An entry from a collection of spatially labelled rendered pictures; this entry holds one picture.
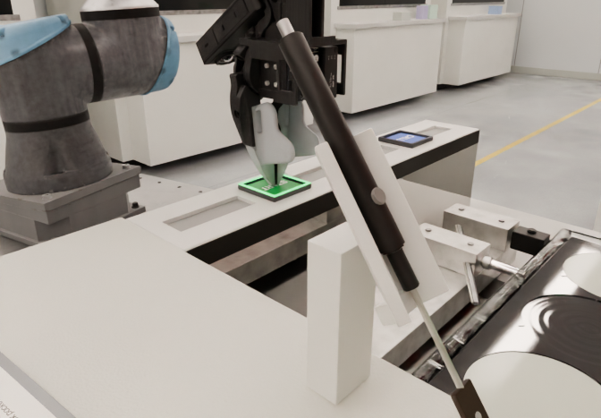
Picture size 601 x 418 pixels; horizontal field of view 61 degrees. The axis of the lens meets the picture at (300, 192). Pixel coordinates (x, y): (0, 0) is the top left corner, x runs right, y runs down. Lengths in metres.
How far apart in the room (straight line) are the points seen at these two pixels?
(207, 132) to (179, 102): 0.33
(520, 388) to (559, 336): 0.08
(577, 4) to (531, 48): 0.83
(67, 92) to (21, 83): 0.06
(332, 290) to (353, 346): 0.04
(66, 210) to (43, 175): 0.06
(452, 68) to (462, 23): 0.54
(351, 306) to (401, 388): 0.06
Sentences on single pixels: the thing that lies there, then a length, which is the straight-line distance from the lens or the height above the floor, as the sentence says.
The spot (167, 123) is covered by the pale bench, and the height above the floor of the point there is 0.34.
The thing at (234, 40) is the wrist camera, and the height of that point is 1.11.
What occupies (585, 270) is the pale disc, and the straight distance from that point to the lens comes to 0.58.
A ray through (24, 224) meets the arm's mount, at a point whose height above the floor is 0.85.
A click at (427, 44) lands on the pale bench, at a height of 0.64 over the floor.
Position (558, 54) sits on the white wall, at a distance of 8.72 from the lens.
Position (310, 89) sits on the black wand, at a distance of 0.22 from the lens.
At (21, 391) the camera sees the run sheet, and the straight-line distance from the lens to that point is 0.31.
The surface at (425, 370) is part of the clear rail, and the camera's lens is 0.40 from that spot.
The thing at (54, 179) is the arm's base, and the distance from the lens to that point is 0.79.
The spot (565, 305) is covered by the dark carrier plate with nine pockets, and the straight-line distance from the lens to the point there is 0.51.
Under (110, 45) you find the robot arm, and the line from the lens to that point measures 0.81.
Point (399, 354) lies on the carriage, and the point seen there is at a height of 0.87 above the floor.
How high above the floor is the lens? 1.15
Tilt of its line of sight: 21 degrees down
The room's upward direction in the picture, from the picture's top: straight up
